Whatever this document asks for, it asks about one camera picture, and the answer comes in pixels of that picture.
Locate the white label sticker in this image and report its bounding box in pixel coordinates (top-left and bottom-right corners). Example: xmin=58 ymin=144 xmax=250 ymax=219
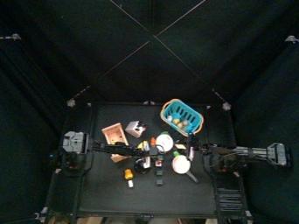
xmin=217 ymin=187 xmax=242 ymax=213

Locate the teal basket with orange rim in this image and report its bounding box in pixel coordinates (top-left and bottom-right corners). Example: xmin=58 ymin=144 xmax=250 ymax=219
xmin=158 ymin=98 xmax=205 ymax=137

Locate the white plate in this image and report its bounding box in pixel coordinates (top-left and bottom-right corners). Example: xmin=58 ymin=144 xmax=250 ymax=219
xmin=153 ymin=133 xmax=174 ymax=153

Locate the black bowl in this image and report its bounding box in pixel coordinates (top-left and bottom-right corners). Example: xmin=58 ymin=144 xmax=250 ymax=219
xmin=133 ymin=157 xmax=153 ymax=175

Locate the white frying pan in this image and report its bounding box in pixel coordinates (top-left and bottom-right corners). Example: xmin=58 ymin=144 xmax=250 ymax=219
xmin=170 ymin=154 xmax=200 ymax=185

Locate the grey white toy cube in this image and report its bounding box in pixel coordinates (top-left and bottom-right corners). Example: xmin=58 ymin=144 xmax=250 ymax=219
xmin=123 ymin=120 xmax=148 ymax=139

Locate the yellow toy banana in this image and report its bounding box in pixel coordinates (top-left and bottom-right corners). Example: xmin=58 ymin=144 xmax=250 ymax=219
xmin=136 ymin=140 xmax=150 ymax=151

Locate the wooden toolbox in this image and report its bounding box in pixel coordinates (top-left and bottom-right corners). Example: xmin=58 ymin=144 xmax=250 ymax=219
xmin=99 ymin=122 xmax=131 ymax=164

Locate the orange toy bottle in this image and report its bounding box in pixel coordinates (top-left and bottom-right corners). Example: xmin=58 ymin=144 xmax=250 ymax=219
xmin=123 ymin=168 xmax=136 ymax=181

